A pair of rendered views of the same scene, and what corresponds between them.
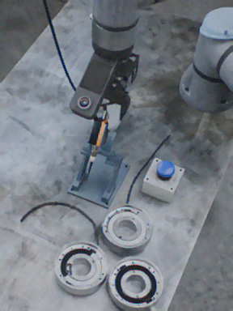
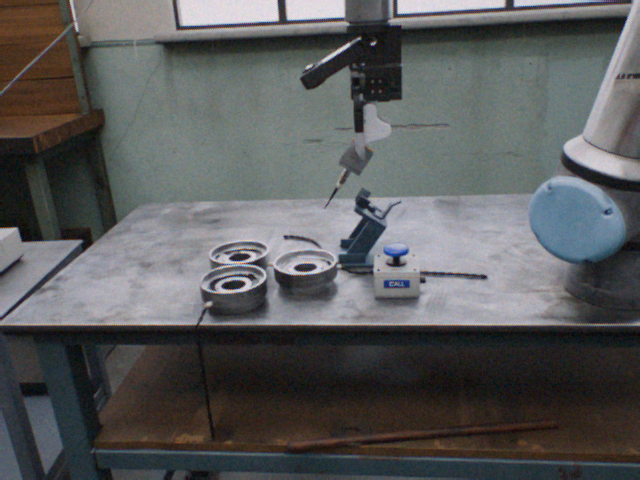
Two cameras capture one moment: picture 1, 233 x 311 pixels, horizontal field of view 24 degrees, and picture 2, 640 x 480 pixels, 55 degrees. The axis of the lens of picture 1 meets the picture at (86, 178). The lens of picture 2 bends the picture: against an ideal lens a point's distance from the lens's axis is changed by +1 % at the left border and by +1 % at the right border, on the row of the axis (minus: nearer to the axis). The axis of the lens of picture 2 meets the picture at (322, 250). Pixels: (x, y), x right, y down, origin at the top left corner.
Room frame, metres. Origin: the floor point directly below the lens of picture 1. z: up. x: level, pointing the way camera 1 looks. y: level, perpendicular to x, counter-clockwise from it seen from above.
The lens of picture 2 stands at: (0.34, -0.98, 1.24)
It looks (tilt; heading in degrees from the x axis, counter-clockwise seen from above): 22 degrees down; 74
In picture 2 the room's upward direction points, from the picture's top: 3 degrees counter-clockwise
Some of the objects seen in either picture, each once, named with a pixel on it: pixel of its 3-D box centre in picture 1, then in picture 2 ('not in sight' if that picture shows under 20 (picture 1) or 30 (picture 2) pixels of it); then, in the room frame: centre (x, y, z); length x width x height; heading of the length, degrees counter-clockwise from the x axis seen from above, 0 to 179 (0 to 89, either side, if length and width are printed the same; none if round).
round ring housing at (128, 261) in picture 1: (135, 285); (234, 289); (0.44, -0.11, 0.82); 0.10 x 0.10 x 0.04
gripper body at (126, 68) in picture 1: (112, 62); (374, 63); (0.72, -0.04, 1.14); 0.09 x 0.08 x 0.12; 158
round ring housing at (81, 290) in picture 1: (81, 268); (240, 261); (0.47, 0.00, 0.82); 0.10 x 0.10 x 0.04
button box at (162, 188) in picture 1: (163, 178); (400, 274); (0.70, -0.17, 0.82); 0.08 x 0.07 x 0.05; 157
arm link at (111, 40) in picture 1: (112, 27); (368, 9); (0.71, -0.03, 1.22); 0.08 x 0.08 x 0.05
